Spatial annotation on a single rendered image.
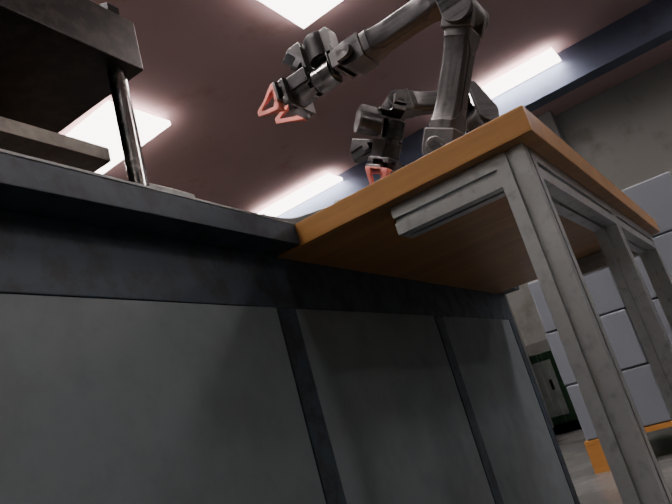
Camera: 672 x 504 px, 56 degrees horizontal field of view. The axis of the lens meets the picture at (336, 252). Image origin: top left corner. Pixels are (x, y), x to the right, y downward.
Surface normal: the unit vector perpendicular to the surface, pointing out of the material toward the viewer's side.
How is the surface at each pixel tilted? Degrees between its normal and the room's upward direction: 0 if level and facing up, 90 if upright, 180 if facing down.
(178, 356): 90
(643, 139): 90
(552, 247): 90
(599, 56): 90
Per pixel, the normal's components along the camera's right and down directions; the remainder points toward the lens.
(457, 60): -0.52, -0.03
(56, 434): 0.81, -0.37
